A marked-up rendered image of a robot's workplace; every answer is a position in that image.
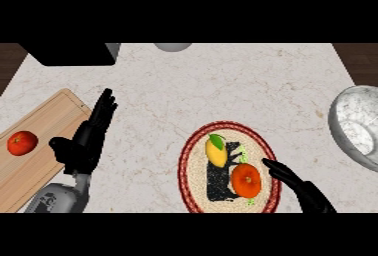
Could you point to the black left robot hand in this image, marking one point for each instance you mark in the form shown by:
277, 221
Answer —
88, 140

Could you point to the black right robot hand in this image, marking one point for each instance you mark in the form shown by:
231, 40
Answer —
301, 188

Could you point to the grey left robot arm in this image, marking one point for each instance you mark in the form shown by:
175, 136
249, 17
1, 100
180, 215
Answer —
60, 198

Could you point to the orange squash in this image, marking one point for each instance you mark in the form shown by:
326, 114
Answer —
246, 180

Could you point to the round woven red-rimmed placemat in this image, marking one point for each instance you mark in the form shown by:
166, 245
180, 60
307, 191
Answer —
216, 186

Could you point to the wooden cutting board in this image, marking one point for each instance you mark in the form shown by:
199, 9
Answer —
39, 143

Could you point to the red tomato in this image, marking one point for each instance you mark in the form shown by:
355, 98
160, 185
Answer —
23, 143

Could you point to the yellow lemon with leaf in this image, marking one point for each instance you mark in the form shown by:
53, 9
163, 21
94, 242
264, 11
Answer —
216, 151

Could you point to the black box appliance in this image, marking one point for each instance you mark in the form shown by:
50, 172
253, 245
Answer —
75, 53

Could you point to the grey round object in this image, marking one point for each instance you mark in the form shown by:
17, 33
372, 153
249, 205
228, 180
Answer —
172, 46

